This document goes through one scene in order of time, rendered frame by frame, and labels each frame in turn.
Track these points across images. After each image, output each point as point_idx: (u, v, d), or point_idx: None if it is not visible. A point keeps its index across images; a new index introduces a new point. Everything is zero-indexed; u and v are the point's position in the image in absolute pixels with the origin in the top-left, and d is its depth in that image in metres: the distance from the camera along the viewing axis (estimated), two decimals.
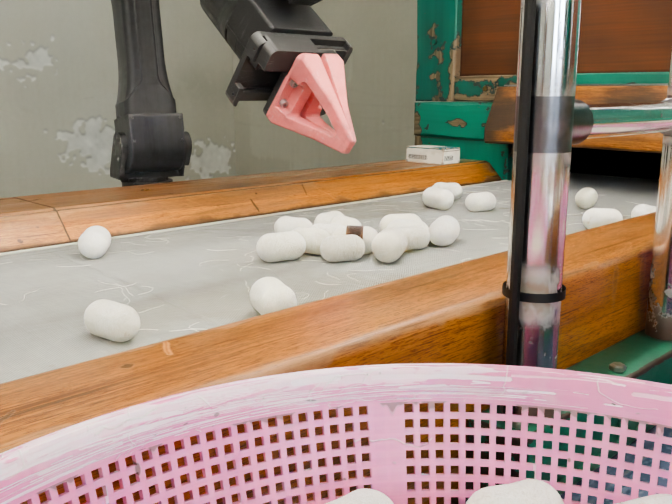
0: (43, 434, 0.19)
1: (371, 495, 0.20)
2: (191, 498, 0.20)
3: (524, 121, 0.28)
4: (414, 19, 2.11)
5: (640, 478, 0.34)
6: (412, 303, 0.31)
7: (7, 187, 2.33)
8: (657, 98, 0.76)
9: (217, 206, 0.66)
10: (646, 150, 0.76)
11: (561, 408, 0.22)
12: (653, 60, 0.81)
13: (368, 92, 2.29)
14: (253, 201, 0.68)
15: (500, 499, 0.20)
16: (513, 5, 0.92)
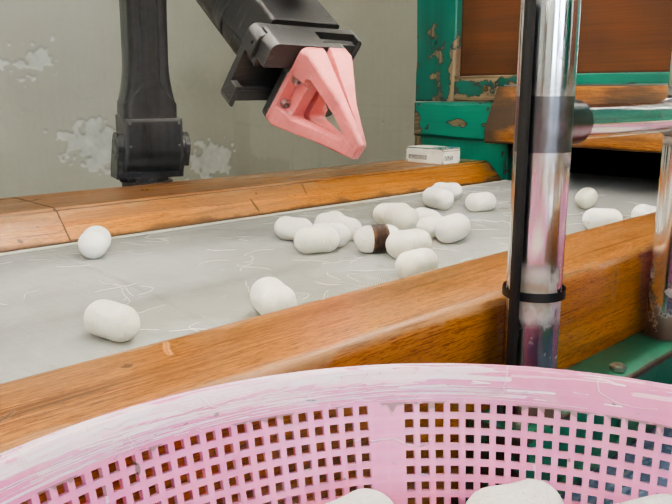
0: (43, 434, 0.19)
1: (371, 495, 0.20)
2: (191, 498, 0.20)
3: (524, 121, 0.28)
4: (414, 19, 2.11)
5: (640, 478, 0.34)
6: (412, 303, 0.31)
7: (7, 187, 2.33)
8: (657, 98, 0.76)
9: (217, 206, 0.66)
10: (646, 150, 0.76)
11: (561, 408, 0.22)
12: (653, 60, 0.81)
13: (368, 92, 2.29)
14: (253, 201, 0.68)
15: (500, 499, 0.20)
16: (513, 5, 0.92)
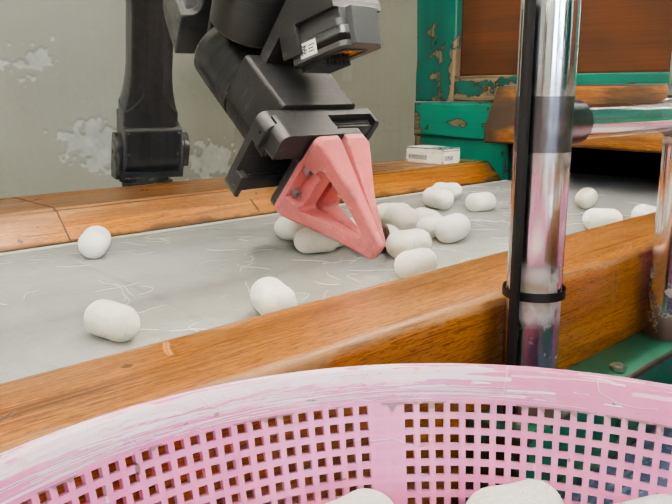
0: (43, 434, 0.19)
1: (371, 495, 0.20)
2: (191, 498, 0.20)
3: (524, 121, 0.28)
4: (414, 19, 2.11)
5: (640, 478, 0.34)
6: (412, 303, 0.31)
7: (7, 187, 2.33)
8: (657, 98, 0.76)
9: (217, 206, 0.66)
10: (646, 150, 0.76)
11: (561, 408, 0.22)
12: (653, 60, 0.81)
13: (368, 92, 2.29)
14: (253, 201, 0.68)
15: (500, 499, 0.20)
16: (513, 5, 0.92)
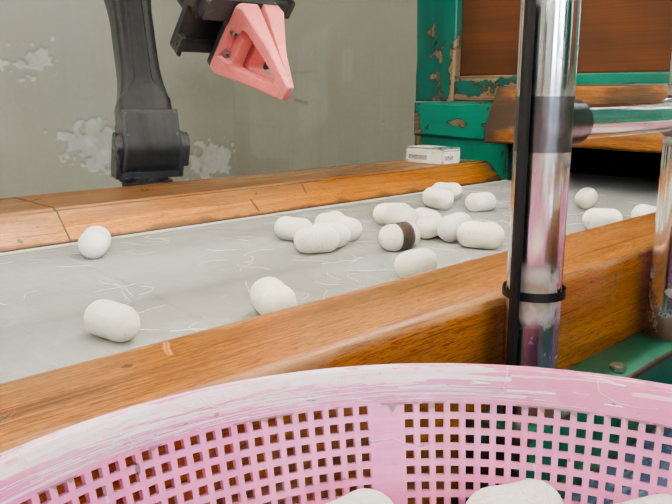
0: (43, 434, 0.19)
1: (371, 495, 0.20)
2: (191, 498, 0.20)
3: (524, 121, 0.28)
4: (414, 19, 2.11)
5: (640, 478, 0.34)
6: (412, 303, 0.31)
7: (7, 187, 2.33)
8: (657, 98, 0.76)
9: (217, 206, 0.66)
10: (646, 150, 0.76)
11: (561, 408, 0.22)
12: (653, 60, 0.81)
13: (368, 92, 2.29)
14: (253, 201, 0.68)
15: (500, 499, 0.20)
16: (513, 5, 0.92)
